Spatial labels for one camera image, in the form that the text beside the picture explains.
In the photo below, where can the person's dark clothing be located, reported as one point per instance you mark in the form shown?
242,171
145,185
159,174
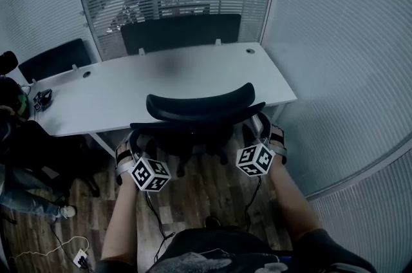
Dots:
225,255

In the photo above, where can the white power strip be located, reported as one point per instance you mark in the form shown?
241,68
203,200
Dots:
80,258

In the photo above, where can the person's black shoe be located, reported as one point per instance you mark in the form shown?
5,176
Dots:
212,222

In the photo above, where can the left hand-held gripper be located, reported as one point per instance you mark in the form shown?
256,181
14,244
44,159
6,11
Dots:
148,173

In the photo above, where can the person's left forearm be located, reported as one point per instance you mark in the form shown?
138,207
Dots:
124,220

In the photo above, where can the black mesh office chair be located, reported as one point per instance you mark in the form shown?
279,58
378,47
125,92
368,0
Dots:
199,104

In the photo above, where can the person's right forearm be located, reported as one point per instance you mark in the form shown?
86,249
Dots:
293,207

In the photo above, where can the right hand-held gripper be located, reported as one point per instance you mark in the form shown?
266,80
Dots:
254,159

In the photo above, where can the white desk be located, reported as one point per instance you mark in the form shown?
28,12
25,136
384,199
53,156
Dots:
128,88

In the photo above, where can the black desk divider panel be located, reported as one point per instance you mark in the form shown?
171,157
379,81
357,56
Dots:
54,60
180,33

